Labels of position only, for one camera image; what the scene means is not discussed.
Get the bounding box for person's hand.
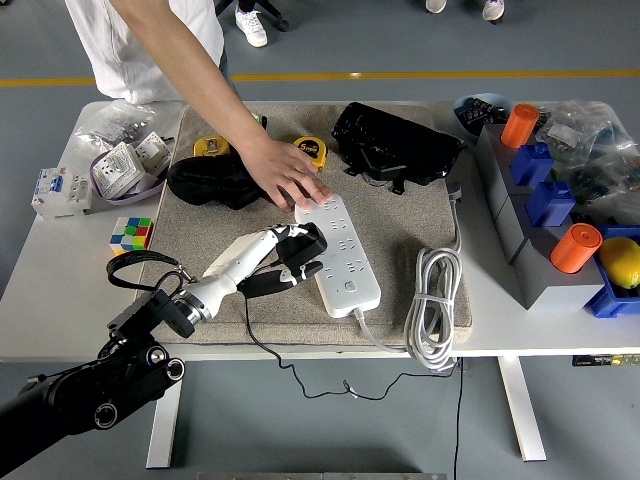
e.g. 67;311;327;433
237;137;334;214

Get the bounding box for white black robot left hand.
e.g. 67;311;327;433
182;222;330;316

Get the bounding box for thin black plug cord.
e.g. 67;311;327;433
241;292;460;401

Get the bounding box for black plug adapter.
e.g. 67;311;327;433
279;224;329;269

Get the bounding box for white power strip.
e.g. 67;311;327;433
294;193;382;319

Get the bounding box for yellow tape measure black label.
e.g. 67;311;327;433
293;135;327;173

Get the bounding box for yellow tape measure metal clip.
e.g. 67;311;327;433
192;134;231;159

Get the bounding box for black cloth pouch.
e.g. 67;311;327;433
166;155;264;211

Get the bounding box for glossy black plastic tray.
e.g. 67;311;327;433
330;101;464;194

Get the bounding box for purple basket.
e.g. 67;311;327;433
88;142;169;208

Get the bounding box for grey-brown mat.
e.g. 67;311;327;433
129;102;472;347

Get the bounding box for white sneaker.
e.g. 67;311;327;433
234;5;269;49

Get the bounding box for black office chair base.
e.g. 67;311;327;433
213;0;290;32

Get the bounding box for clear bag of screws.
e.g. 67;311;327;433
72;99;185;151

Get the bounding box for white table leg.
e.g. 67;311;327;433
496;355;547;463
145;359;185;470

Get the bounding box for light blue bowl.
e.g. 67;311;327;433
451;91;515;144

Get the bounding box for white circuit breaker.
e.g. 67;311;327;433
30;166;94;220

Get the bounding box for person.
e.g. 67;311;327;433
64;0;241;105

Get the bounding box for orange cylinder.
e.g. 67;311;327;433
549;222;604;274
499;102;540;150

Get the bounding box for blue block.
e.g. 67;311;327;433
508;141;555;188
524;180;576;228

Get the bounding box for grey stepped box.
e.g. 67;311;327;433
473;123;606;312

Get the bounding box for clear bags of parts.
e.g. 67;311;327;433
532;99;640;229

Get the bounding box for yellow lemon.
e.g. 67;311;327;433
596;236;640;290

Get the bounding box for blue storage bin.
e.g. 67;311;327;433
582;223;640;319

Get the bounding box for black label strip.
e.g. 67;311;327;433
571;353;640;367

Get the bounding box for white wall socket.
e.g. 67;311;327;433
94;142;146;199
133;130;174;176

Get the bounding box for grey-white power strip cable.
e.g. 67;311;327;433
352;183;465;372

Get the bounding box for black hanging cable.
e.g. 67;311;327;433
452;357;465;480

